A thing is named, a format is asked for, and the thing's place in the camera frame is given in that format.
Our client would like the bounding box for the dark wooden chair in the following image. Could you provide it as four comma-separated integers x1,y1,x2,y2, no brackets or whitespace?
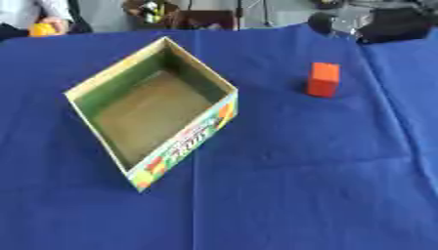
167,9,239,31

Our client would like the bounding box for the black bag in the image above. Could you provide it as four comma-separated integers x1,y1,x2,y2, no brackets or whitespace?
354,6,438,45

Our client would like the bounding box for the open cardboard box green inside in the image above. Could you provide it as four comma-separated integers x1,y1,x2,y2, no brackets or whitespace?
63,35,240,193

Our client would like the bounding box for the person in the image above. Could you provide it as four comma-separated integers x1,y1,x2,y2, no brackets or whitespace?
0,0,95,41

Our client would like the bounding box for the black tripod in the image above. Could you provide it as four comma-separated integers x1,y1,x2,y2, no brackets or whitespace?
233,0,274,31

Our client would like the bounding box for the yellow round object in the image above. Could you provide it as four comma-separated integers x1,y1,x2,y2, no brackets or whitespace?
27,22,59,37

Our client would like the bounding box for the orange rectangular block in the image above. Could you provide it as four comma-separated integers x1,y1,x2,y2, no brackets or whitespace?
304,62,342,99

